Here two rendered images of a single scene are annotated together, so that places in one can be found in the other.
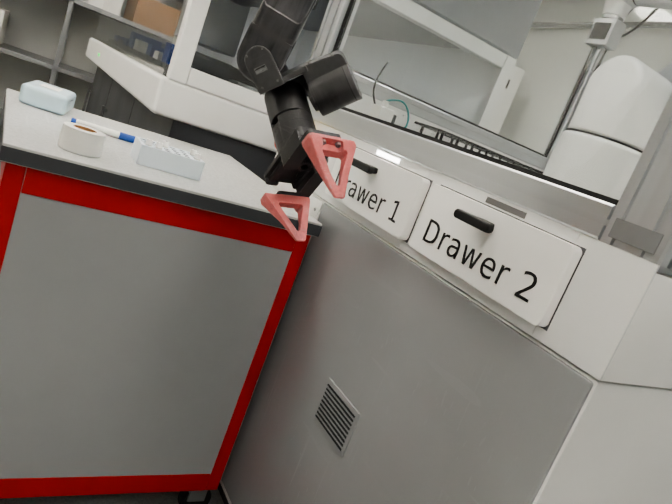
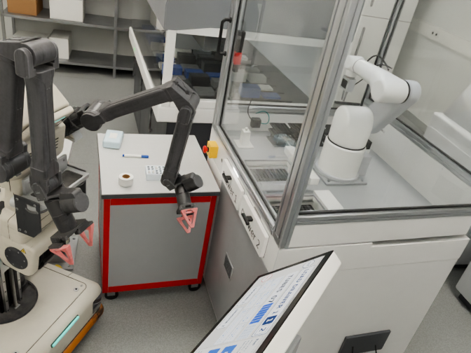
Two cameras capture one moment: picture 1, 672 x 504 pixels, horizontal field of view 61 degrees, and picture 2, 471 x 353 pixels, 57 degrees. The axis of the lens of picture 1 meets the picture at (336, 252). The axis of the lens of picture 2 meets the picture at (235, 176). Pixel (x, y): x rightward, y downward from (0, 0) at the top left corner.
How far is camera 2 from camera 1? 124 cm
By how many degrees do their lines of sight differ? 21
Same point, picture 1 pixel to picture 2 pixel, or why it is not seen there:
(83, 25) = not seen: outside the picture
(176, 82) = (165, 106)
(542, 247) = (260, 233)
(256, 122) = (205, 113)
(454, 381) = (249, 265)
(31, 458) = (131, 279)
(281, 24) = (170, 174)
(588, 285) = (269, 248)
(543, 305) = (260, 251)
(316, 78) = (186, 183)
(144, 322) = (159, 234)
